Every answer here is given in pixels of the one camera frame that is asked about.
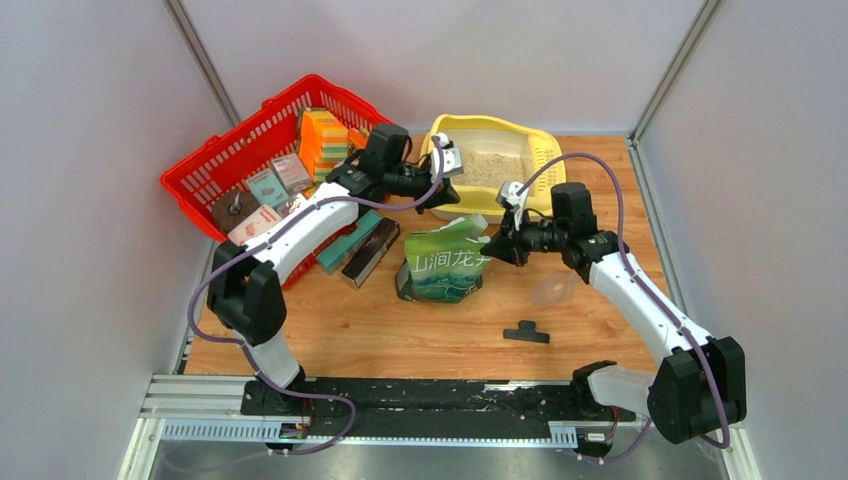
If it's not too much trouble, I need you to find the dark brown box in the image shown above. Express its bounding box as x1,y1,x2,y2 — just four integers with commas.
341,218,400,289

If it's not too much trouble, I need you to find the teal box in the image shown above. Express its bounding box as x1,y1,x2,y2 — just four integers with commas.
316,210,383,275

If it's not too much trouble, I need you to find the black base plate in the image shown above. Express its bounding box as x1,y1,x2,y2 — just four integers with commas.
240,377,637,440

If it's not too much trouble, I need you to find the orange sponge stack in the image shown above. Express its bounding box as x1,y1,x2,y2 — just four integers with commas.
297,107,369,184

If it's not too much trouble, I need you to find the teal small packet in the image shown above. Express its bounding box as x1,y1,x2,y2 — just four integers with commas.
246,168,289,208

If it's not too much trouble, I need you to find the yellow litter box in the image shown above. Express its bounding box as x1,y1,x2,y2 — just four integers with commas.
430,114,562,224

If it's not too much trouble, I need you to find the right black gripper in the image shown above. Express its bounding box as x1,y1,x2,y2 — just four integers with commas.
479,206,566,268

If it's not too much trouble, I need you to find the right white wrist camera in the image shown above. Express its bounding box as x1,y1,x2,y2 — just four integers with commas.
496,181,527,212

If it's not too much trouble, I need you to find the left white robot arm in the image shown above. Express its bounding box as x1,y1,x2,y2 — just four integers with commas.
190,123,462,415

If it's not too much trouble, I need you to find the purple cable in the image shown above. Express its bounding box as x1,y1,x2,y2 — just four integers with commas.
186,135,446,458
513,152,731,464

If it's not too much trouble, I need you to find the red plastic basket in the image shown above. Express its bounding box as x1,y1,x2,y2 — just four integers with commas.
160,73,404,291

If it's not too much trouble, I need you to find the grey pink packet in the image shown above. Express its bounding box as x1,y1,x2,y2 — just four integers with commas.
271,153,314,194

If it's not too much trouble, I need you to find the clear plastic scoop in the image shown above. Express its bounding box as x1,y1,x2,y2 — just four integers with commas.
530,272,580,308

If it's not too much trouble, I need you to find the black bag clip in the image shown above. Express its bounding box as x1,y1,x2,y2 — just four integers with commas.
502,320,550,344

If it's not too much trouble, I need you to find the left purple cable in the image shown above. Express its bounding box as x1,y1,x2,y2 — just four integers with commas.
186,135,446,458

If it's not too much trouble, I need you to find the brown round disc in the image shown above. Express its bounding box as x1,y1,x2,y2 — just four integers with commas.
212,188,260,234

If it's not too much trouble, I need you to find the green litter bag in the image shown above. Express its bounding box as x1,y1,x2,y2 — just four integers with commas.
395,214,491,304

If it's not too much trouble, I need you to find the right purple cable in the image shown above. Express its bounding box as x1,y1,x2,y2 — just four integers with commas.
513,152,731,464

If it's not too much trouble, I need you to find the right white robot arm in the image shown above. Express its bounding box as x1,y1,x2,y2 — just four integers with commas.
481,182,747,444

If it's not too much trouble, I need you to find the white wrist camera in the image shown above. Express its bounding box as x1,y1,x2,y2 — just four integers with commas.
496,181,527,212
430,132,464,180

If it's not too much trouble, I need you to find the pink white packet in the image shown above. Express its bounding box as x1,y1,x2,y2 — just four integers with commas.
227,204,282,245

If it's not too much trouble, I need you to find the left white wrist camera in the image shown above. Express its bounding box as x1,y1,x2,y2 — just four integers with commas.
430,132,464,180

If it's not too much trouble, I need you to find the aluminium frame rail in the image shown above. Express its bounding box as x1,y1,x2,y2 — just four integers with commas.
119,374,763,480

